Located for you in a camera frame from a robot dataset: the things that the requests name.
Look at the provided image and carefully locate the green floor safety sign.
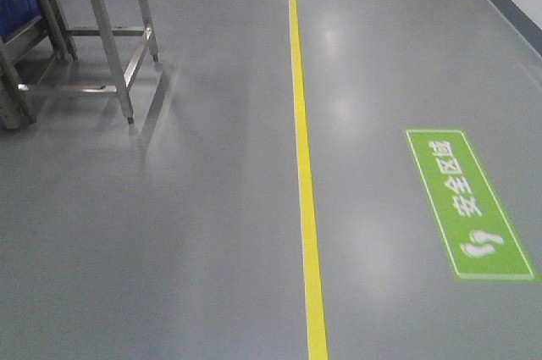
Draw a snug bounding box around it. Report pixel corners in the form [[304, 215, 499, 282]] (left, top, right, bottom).
[[405, 129, 540, 282]]

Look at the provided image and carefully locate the blue bin under table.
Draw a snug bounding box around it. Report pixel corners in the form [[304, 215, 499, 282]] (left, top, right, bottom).
[[1, 0, 41, 42]]

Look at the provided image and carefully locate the stainless steel table frame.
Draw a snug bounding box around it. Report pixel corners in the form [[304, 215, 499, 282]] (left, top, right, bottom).
[[0, 0, 161, 130]]

